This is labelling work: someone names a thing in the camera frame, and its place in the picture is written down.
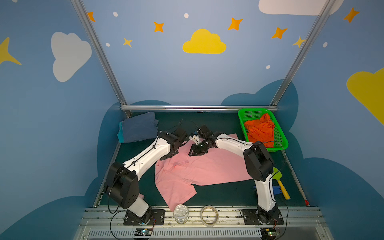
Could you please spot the clear tape roll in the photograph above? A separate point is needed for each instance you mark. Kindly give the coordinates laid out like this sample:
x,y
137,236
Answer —
x,y
209,216

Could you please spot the aluminium frame right post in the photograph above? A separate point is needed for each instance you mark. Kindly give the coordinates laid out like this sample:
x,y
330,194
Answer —
x,y
304,50

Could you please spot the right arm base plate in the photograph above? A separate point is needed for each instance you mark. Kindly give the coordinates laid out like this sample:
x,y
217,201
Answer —
x,y
252,216

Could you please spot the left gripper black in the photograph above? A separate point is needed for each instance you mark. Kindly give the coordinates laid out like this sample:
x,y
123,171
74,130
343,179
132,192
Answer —
x,y
182,135

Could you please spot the green plastic basket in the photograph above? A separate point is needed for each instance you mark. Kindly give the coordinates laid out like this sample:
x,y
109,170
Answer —
x,y
280,142

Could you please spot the blue stapler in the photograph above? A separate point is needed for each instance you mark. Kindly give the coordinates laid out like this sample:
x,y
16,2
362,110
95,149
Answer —
x,y
277,190

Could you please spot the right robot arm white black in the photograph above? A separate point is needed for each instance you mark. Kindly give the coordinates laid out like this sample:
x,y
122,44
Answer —
x,y
259,166

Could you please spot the orange t-shirt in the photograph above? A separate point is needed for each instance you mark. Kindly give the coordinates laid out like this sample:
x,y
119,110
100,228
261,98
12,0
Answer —
x,y
261,130

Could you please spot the aluminium frame post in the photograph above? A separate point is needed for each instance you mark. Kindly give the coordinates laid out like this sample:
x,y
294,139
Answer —
x,y
304,50
87,24

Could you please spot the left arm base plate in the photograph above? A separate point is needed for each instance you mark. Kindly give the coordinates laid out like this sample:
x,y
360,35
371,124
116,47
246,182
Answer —
x,y
151,217

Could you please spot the right circuit board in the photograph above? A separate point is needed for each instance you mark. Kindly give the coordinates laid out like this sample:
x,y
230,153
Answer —
x,y
268,234

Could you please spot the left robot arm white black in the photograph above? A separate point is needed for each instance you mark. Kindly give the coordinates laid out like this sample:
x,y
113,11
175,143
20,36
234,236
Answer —
x,y
122,183

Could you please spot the circuit board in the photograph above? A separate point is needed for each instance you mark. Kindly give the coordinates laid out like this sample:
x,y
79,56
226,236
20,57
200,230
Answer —
x,y
146,232
268,234

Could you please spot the pink t-shirt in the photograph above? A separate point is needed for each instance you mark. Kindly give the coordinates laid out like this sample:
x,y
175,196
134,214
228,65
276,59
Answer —
x,y
175,177

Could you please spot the aluminium front rail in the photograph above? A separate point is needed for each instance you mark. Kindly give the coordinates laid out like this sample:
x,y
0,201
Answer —
x,y
299,224

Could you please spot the aluminium frame back bar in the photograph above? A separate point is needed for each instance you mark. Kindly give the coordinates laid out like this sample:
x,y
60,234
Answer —
x,y
192,108

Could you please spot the left circuit board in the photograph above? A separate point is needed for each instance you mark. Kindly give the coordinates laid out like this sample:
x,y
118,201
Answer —
x,y
146,232

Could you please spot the folded blue-grey t-shirt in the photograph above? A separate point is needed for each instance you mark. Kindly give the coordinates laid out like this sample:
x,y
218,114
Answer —
x,y
138,128

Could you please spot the green yellow toy shovel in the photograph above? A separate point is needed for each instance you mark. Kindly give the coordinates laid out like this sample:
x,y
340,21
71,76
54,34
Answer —
x,y
277,176

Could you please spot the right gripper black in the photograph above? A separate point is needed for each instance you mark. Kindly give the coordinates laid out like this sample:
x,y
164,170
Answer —
x,y
197,149

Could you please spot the aluminium frame left post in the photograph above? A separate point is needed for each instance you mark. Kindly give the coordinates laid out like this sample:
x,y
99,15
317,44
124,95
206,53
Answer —
x,y
87,24

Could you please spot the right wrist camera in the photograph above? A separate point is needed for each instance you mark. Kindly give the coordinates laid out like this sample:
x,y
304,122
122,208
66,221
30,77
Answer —
x,y
196,139

